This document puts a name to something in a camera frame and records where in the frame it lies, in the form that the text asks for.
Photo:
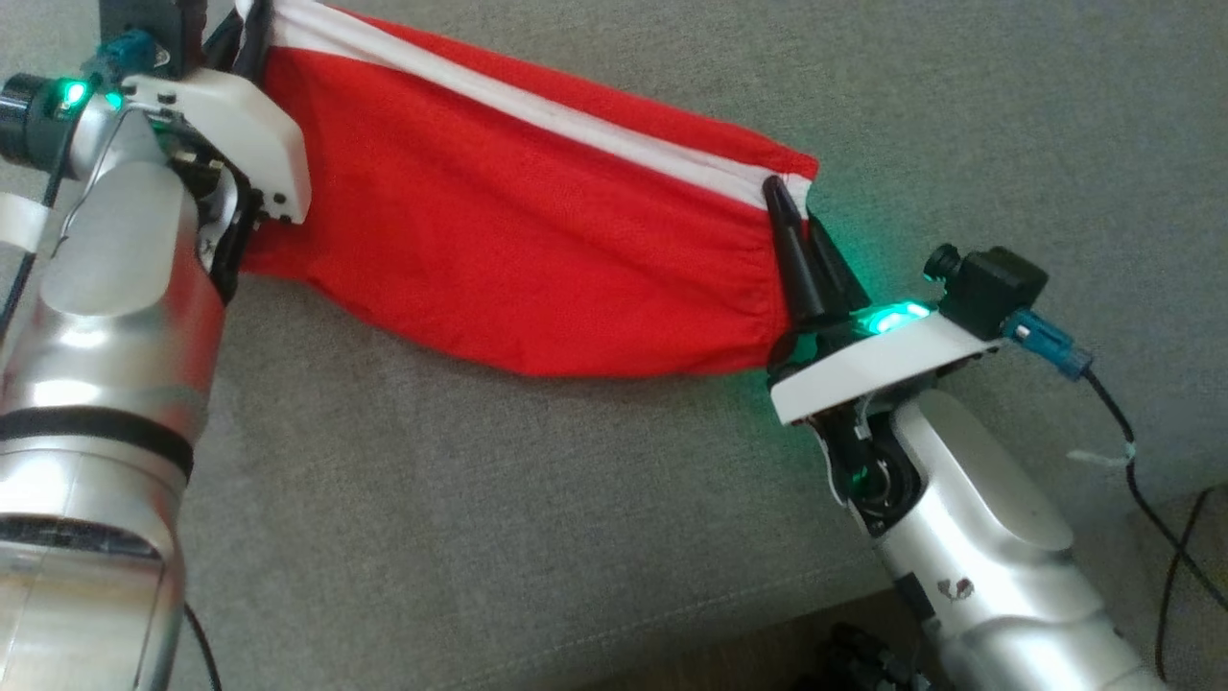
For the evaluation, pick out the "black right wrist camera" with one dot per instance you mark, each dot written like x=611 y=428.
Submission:
x=993 y=283

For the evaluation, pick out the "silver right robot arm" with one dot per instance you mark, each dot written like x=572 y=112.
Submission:
x=988 y=518

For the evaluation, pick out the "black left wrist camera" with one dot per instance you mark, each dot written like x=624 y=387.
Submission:
x=144 y=14

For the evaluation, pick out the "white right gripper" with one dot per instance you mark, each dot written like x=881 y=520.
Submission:
x=892 y=360

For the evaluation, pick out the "red basketball jersey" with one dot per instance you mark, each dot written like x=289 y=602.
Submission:
x=499 y=221

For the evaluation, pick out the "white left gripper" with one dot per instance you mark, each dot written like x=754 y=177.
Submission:
x=245 y=134

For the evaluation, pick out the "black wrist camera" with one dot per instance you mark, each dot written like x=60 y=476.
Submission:
x=144 y=14
x=993 y=283

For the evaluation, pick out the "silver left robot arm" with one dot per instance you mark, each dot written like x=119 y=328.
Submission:
x=106 y=336

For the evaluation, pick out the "grey sofa seat cushion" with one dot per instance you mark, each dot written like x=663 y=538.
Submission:
x=480 y=499

